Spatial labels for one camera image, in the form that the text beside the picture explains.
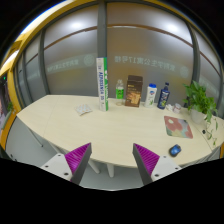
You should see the dark blue bottle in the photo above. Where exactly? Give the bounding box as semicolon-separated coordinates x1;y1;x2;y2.
157;82;170;109

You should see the small white cup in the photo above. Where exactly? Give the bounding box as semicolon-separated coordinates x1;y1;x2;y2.
166;104;181;114

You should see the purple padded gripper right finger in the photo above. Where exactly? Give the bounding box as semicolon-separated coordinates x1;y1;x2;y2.
132;143;183;186

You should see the floral mouse pad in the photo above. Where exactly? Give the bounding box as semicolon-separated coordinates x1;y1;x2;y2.
164;116;193;139

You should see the clear green label bottle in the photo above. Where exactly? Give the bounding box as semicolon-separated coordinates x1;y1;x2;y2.
116;79;124;106

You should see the tall white green box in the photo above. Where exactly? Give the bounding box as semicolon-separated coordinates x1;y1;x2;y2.
96;57;108;112

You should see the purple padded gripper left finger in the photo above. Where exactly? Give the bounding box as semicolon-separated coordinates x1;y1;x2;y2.
40;142;93;186

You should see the green potted plant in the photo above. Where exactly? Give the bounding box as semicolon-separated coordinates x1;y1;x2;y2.
183;81;218;145

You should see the white shampoo bottle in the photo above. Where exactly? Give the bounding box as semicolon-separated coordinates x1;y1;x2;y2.
144;83;157;108

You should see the brown carton box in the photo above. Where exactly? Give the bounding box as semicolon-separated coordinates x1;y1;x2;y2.
125;75;143;107

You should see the black blue computer mouse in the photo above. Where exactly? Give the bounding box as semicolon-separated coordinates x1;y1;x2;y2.
169;144;181;157

